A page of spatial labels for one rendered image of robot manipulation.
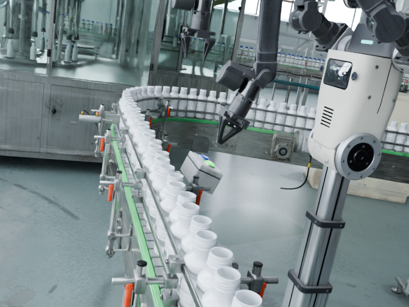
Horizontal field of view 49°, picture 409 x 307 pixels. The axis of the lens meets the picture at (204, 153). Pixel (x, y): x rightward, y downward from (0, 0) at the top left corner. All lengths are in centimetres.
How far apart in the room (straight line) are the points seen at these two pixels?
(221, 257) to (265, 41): 69
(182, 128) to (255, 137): 43
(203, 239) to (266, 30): 66
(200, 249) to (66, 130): 360
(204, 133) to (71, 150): 198
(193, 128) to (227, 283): 200
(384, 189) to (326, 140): 395
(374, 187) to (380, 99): 395
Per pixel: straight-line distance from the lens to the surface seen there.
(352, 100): 142
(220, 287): 64
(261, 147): 265
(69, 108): 423
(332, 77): 151
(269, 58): 123
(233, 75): 126
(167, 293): 79
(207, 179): 129
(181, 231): 84
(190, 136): 259
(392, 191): 546
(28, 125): 429
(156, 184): 106
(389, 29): 125
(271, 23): 121
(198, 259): 74
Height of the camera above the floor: 148
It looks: 15 degrees down
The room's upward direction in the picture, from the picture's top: 9 degrees clockwise
